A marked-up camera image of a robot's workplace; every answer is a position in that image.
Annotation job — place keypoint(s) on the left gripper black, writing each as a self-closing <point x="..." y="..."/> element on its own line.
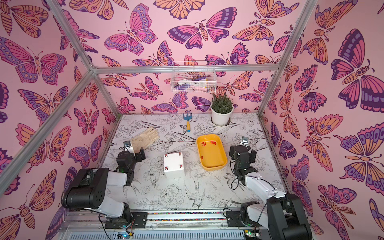
<point x="139" y="159"/>

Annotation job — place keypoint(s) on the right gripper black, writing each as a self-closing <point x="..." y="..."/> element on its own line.
<point x="243" y="151"/>

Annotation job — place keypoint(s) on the yellow plastic tray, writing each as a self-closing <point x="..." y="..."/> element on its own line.
<point x="212" y="158"/>

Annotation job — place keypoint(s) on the white block with screws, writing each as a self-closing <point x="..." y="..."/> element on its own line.
<point x="173" y="162"/>

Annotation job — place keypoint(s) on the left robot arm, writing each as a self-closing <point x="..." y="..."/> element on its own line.
<point x="87" y="190"/>

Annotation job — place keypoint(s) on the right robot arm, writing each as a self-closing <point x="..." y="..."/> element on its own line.
<point x="282" y="216"/>

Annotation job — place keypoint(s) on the red sleeves in tray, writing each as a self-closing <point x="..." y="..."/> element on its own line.
<point x="207" y="143"/>

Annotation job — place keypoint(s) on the beige work glove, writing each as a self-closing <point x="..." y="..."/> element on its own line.
<point x="144" y="139"/>

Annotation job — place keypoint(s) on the white pot green plant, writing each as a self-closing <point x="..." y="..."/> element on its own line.
<point x="222" y="108"/>

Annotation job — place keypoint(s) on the blue yellow garden fork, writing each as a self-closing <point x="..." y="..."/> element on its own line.
<point x="187" y="117"/>

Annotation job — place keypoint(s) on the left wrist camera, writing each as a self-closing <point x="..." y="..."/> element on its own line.
<point x="128" y="147"/>

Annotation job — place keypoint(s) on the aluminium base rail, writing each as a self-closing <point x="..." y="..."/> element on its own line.
<point x="203" y="224"/>

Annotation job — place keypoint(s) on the white wire basket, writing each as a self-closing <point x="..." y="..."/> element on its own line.
<point x="194" y="76"/>

